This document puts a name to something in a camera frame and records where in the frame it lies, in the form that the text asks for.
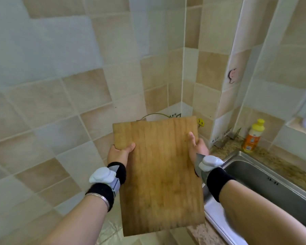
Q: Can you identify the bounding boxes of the silver bracelet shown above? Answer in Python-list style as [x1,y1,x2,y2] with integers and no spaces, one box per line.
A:
[85,193,110,211]

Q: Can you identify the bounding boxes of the white wrist tracker, black band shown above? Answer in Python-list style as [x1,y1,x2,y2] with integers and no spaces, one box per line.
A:
[194,153,235,203]
[85,162,127,213]

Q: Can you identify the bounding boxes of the person's left forearm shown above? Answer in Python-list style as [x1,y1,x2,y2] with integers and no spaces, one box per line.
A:
[39,195,110,245]

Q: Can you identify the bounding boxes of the orange dish soap bottle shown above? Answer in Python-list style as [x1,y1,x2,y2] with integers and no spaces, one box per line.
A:
[242,119,266,153]

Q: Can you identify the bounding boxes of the person's right forearm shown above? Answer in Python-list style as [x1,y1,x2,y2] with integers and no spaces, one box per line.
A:
[219,180,306,245]

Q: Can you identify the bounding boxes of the pink pig wall hook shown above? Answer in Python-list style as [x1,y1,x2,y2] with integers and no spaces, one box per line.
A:
[228,68,238,83]

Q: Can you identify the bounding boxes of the stainless steel sink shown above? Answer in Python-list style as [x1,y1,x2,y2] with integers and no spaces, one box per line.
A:
[203,150,306,245]

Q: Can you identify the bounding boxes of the person's left hand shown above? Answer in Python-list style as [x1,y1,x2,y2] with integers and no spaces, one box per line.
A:
[107,142,136,168]

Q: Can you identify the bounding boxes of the wooden cutting board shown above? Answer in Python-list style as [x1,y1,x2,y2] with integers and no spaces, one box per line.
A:
[112,116,206,237]

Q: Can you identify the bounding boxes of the person's right hand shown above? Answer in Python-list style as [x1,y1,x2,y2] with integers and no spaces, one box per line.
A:
[188,132,210,164]

